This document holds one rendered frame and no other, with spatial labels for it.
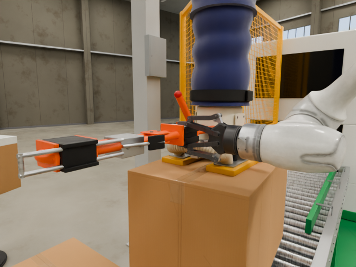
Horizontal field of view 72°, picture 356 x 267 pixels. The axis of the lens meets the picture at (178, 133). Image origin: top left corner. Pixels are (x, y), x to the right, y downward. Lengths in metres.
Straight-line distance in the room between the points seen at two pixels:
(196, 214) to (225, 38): 0.56
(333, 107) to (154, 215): 0.57
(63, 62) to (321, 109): 12.42
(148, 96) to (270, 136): 1.49
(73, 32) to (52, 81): 2.50
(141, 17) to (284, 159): 1.71
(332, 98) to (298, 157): 0.19
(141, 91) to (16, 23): 11.02
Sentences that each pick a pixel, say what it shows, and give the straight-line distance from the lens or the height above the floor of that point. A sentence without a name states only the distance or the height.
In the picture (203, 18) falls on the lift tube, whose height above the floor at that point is 1.57.
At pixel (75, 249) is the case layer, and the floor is 0.54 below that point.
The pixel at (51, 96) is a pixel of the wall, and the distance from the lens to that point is 12.57.
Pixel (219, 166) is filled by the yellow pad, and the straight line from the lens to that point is 0.80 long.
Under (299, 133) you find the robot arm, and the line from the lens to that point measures 0.55.
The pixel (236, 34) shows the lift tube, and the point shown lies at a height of 1.51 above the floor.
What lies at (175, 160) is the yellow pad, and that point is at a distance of 0.87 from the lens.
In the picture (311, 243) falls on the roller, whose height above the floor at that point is 0.54.
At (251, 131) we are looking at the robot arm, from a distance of 0.58.
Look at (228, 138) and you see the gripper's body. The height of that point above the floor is 1.21.
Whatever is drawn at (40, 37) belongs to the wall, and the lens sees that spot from 12.78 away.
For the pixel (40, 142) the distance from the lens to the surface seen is 0.51.
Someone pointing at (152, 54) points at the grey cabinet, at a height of 1.63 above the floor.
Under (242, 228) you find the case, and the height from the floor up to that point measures 0.99.
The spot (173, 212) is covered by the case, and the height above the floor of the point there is 0.98.
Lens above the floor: 1.31
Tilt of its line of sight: 8 degrees down
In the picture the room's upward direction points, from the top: straight up
